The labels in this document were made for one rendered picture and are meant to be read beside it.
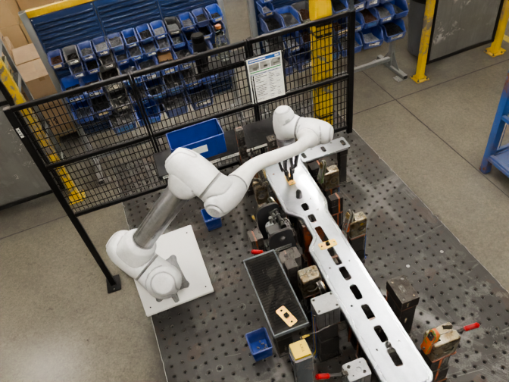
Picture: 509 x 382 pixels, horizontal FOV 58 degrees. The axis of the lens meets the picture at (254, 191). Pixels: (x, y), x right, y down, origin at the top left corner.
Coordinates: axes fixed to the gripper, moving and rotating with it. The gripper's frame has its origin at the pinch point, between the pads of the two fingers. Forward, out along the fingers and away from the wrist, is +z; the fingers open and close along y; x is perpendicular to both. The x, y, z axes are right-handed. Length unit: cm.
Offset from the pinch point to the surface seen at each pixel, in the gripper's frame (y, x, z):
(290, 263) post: -22, -56, -5
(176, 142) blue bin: -49, 51, -4
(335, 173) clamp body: 22.6, -8.1, 2.5
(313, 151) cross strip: 20.7, 15.8, 5.0
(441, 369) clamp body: 20, -109, 24
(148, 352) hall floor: -109, -7, 105
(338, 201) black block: 17.6, -21.8, 8.3
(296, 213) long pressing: -5.7, -22.6, 5.0
